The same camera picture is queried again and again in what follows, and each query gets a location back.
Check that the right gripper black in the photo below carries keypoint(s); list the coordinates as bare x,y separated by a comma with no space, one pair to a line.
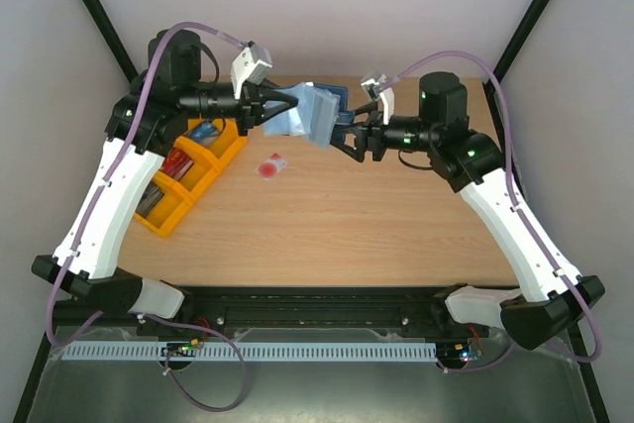
372,139

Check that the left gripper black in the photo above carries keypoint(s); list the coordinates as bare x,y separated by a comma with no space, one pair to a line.
256,100

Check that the dark blue card holder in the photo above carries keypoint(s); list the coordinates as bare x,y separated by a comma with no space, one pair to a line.
315,115

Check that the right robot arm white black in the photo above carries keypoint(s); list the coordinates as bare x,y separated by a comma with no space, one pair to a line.
551,293

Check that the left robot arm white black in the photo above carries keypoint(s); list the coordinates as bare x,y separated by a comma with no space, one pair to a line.
141,132

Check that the red dot card on table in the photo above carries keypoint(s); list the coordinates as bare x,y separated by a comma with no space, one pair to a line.
271,167

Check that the blue cards stack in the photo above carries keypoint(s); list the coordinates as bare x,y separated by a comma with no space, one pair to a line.
204,134

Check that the red cards stack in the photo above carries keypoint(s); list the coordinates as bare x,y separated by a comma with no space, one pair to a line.
176,164

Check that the black cards stack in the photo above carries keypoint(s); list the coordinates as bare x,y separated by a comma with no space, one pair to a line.
150,198

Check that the yellow three-compartment bin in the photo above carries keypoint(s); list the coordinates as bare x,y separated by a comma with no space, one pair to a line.
209,163

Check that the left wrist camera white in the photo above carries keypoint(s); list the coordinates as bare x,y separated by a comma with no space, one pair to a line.
251,65

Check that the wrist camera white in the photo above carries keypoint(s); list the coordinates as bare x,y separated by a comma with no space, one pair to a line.
375,85
251,65

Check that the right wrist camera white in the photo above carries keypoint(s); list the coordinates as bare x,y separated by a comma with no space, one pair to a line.
375,85

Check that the left black frame post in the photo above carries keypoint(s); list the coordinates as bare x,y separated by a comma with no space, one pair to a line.
109,34

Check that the black frame post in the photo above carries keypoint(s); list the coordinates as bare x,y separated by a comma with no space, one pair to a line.
109,34
519,37

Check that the black aluminium rail base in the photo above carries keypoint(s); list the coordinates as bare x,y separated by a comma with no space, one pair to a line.
412,312

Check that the right black frame post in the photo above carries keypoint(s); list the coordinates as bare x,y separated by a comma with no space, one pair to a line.
519,37

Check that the white slotted cable duct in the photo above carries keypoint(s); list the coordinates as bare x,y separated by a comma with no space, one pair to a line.
253,352

